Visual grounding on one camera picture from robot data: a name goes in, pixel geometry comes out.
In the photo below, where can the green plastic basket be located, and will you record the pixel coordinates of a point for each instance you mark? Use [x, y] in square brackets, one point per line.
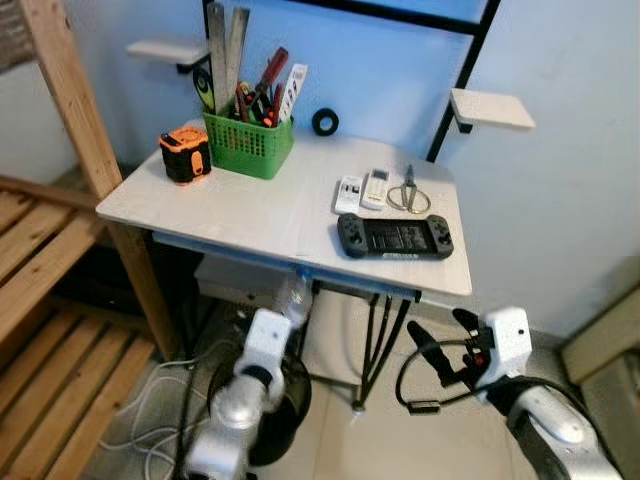
[248, 150]

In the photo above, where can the wide steel ruler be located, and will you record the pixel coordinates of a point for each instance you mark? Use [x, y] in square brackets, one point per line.
[217, 50]

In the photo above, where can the white desk with black legs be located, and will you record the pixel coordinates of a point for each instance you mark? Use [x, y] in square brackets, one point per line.
[260, 215]

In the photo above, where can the yellow black hand tool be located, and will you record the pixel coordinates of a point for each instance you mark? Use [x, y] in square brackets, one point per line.
[204, 90]

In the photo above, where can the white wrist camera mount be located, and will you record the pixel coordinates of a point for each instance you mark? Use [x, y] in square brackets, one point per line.
[508, 340]
[265, 340]

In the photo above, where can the narrow steel ruler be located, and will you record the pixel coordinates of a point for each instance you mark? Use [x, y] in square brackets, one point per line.
[237, 40]

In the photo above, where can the small white wall shelf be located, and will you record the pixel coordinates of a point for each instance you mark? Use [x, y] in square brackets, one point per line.
[165, 50]
[490, 108]

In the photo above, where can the black tape roll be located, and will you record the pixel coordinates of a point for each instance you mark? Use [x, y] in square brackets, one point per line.
[315, 121]

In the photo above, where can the white air conditioner remote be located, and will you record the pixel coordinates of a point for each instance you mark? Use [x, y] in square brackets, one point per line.
[375, 190]

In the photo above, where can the black trash bin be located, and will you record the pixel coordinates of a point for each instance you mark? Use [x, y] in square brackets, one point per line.
[288, 420]

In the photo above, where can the white printed ruler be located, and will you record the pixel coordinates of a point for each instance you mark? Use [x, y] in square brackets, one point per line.
[294, 85]

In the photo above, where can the orange black tape measure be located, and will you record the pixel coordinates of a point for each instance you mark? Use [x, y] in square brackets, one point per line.
[185, 158]

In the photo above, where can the metal scissors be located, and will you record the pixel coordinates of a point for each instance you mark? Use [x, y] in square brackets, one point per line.
[409, 178]

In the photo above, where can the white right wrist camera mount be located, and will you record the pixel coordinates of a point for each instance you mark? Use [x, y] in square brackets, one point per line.
[508, 340]

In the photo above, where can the wooden frame post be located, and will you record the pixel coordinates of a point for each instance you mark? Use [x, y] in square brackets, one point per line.
[76, 110]

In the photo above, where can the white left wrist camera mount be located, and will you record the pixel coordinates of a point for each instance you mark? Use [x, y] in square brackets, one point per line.
[265, 340]

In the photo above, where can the wooden slat platform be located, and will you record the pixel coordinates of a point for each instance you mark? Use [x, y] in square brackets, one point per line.
[60, 400]

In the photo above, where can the black handheld game console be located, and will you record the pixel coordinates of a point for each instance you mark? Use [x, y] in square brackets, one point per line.
[395, 238]

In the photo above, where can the white storage box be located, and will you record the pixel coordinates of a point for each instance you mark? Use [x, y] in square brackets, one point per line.
[230, 275]

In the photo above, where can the black metal shelf frame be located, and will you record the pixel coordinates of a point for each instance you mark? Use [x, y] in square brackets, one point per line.
[467, 70]

